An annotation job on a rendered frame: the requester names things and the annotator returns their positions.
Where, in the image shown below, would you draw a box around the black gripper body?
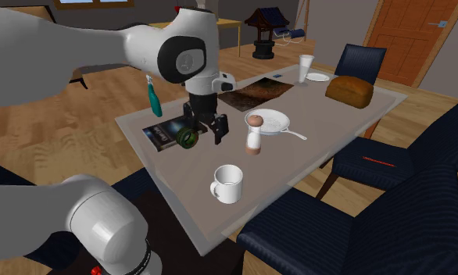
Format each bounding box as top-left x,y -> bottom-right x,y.
187,90 -> 220,124

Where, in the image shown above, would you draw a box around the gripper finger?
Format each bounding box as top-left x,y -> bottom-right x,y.
209,113 -> 231,146
182,101 -> 200,133

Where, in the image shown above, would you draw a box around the green tape roll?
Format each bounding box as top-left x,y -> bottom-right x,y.
176,127 -> 200,150

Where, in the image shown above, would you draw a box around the white and brown pepper mill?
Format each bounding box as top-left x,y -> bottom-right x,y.
245,114 -> 265,156

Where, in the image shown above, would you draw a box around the dark book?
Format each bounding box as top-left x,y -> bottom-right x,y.
141,116 -> 209,153

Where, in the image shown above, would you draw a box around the teal spray bottle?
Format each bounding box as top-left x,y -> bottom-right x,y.
145,74 -> 164,119

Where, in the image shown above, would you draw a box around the dark brown placemat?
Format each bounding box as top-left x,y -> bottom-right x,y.
217,77 -> 295,113

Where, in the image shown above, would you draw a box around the white frying pan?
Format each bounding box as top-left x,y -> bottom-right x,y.
244,108 -> 309,141

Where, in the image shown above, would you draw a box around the white mug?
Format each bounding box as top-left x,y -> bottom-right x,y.
209,163 -> 245,205

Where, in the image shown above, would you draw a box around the dark blue chair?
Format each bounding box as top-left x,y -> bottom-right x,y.
236,163 -> 458,275
334,43 -> 388,86
314,94 -> 458,202
110,166 -> 160,204

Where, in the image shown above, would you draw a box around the grey dining table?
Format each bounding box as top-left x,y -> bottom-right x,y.
114,63 -> 410,257

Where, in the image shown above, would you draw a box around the dark wishing well model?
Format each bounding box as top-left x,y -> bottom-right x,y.
244,6 -> 292,60

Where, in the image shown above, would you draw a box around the clear drinking glass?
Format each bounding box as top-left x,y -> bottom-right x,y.
293,54 -> 316,88

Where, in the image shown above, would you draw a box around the small white plate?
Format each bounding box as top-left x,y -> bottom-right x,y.
305,71 -> 331,83

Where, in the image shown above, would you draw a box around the brown bread loaf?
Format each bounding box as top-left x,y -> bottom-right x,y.
324,74 -> 375,110

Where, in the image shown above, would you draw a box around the wooden tripod stand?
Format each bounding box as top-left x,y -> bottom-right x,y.
294,0 -> 311,42

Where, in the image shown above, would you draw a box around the red pen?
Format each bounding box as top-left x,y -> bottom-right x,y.
361,155 -> 398,169

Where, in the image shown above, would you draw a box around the orange wooden door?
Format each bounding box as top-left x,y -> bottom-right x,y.
362,0 -> 458,88

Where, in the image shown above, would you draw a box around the blue device with white cable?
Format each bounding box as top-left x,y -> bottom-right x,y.
273,26 -> 306,45

